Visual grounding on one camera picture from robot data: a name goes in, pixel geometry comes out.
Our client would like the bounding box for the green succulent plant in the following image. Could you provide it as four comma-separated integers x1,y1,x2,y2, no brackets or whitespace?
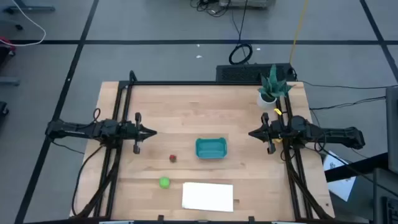
257,64,295,102

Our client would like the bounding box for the grey furniture foot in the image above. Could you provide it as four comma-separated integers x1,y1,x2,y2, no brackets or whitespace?
4,0,56,14

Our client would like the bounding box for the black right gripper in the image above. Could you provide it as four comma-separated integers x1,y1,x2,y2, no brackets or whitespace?
248,112,282,155

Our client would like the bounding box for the white plant pot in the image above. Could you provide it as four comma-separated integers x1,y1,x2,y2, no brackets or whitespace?
256,92,278,110

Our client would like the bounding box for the white folded cloth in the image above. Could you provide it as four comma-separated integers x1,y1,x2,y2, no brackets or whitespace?
182,182,234,213

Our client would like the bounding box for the white floor cable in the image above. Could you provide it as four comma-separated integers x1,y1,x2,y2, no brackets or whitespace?
0,0,47,48

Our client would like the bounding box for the thin black floor cable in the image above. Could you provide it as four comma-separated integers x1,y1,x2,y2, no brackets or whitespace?
309,96,387,111
300,80,398,91

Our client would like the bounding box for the red object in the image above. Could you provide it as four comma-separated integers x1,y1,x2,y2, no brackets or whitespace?
0,36,17,53

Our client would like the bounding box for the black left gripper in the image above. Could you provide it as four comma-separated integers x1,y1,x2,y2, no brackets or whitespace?
123,112,158,155

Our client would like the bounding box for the black hanging cable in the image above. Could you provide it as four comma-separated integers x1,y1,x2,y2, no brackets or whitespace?
228,0,253,66

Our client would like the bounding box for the black keyboard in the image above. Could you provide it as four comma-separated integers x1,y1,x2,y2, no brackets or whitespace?
382,196,398,224

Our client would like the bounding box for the black computer case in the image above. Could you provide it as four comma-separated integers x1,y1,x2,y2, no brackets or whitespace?
215,63,294,83

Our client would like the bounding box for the grey device box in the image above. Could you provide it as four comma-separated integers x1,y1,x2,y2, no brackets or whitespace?
218,0,276,9

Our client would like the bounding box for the teal plastic tupperware container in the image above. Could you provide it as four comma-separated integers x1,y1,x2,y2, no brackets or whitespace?
195,137,228,160

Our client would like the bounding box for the black aluminium table frame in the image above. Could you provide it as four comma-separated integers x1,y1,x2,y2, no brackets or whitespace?
70,70,336,224

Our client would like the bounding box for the grey cabinet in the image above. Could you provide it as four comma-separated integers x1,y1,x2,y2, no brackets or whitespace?
385,86,398,174

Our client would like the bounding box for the black bar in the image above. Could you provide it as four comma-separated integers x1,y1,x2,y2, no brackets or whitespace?
325,152,390,183

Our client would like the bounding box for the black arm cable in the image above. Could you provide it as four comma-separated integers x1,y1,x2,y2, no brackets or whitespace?
72,145,105,217

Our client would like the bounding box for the white paper sheet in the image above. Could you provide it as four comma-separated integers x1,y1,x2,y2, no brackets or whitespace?
323,151,357,202

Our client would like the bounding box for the yellow hanging cable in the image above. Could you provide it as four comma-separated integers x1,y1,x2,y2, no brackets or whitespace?
289,0,310,65

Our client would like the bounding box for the black cable bundle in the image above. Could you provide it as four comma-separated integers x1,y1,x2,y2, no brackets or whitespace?
190,0,233,18

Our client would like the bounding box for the dark grey desk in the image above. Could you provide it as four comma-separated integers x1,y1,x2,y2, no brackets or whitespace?
373,167,398,224

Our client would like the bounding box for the grey furniture base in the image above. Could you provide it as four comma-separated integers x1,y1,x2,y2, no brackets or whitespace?
0,77,21,88

